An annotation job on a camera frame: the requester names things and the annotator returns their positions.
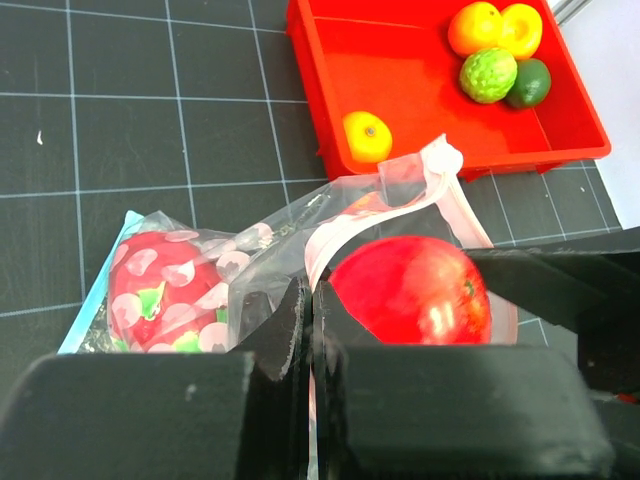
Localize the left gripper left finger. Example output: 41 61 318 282
1 279 306 479

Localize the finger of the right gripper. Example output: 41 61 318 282
467 228 639 396

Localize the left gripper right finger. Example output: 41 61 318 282
313 282 615 479

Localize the red apple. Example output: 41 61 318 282
329 236 492 345

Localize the pink dragon fruit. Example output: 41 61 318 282
107 229 229 353

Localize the pink-dotted zip bag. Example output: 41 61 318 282
78 136 491 353

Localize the orange tangerine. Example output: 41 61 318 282
498 3 543 60
343 111 393 163
447 1 503 57

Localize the clear blue-zip bag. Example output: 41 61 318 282
57 210 144 355

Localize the dark green lime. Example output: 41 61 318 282
504 58 551 109

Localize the light green bumpy fruit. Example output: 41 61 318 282
459 47 518 104

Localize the red plastic tray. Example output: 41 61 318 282
286 1 611 180

